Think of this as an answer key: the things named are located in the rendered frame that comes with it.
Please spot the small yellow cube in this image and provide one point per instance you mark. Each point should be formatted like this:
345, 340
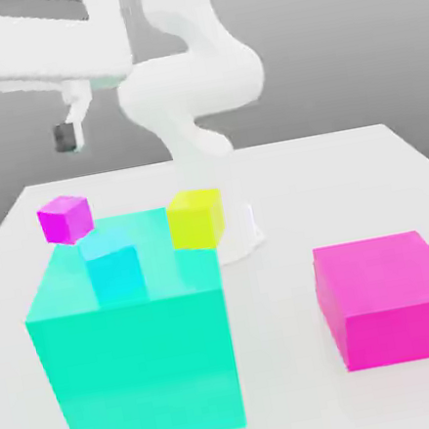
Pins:
195, 219

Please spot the small magenta cube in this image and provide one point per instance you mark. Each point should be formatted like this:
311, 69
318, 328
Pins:
65, 221

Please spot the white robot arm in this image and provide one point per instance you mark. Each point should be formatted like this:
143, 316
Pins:
191, 83

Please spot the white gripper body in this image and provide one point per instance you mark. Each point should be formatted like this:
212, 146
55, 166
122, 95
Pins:
31, 52

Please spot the small cyan cube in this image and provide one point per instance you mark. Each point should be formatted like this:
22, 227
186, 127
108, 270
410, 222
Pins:
115, 273

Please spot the large turquoise box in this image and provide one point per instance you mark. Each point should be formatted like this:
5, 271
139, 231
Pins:
142, 370

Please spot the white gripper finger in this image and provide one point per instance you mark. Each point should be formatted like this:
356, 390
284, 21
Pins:
78, 103

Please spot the large pink box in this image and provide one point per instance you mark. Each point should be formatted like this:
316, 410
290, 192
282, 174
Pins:
391, 294

